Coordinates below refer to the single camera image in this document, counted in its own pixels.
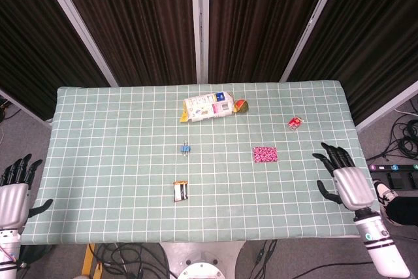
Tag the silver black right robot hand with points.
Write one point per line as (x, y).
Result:
(354, 187)

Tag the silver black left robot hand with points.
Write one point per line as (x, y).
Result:
(13, 200)

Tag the magenta patterned packet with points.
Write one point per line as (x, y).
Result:
(265, 154)

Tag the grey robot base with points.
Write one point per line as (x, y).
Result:
(202, 259)

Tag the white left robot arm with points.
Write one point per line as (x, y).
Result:
(7, 253)

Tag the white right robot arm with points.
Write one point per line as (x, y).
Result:
(380, 243)

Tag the white shoe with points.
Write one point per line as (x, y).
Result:
(384, 192)

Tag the black strip with coloured buttons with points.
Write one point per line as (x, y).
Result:
(396, 174)

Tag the black trouser leg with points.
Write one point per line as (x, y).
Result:
(403, 210)

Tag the red snack packet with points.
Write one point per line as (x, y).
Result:
(295, 123)

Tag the yellow bar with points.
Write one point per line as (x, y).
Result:
(87, 259)

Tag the green checked tablecloth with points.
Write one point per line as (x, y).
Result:
(114, 161)

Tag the red and green ball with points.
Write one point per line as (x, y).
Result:
(241, 106)

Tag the dark brown partition panel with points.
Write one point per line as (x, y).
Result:
(137, 24)
(369, 37)
(261, 21)
(39, 30)

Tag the white snack bag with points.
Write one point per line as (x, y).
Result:
(209, 107)

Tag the black white snack bar packet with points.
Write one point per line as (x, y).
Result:
(180, 191)

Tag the blue binder clip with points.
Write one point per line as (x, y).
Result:
(185, 149)

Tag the white partition frame post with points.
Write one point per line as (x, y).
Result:
(200, 24)
(76, 24)
(311, 24)

